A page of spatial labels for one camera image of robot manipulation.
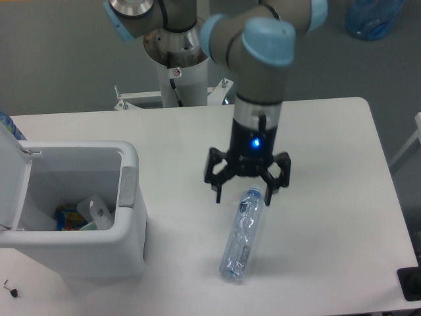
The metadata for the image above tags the white tissue pack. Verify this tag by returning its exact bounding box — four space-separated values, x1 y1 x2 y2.
76 194 114 230

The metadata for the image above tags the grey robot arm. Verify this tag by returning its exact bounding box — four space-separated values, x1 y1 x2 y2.
103 1 328 204

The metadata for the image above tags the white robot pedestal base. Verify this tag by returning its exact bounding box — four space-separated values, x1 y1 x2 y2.
113 28 235 111

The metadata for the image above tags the clear plastic water bottle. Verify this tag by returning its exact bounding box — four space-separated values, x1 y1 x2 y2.
219 185 264 282

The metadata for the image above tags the blue plastic bag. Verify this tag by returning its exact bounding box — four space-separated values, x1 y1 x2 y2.
344 0 405 41

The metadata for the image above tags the white trash can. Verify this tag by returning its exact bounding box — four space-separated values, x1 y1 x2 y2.
1 127 147 278

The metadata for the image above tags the blue yellow snack wrapper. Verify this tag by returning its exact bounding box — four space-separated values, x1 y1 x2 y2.
55 204 87 231

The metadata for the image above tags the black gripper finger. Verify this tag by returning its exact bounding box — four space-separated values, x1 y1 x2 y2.
204 147 239 203
261 151 291 206

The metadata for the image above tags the black device at table edge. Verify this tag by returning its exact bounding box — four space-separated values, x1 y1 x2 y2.
397 267 420 302

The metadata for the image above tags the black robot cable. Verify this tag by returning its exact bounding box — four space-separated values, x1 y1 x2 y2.
166 51 184 108

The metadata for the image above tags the small black metal key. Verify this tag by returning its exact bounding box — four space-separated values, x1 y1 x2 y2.
3 279 20 298

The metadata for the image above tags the blue patterned item behind lid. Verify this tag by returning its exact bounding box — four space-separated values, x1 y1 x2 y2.
0 111 27 140

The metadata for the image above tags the white frame at right edge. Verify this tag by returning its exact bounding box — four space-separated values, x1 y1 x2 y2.
389 113 420 175

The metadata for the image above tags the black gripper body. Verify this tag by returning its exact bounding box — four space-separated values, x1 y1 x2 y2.
226 119 278 174

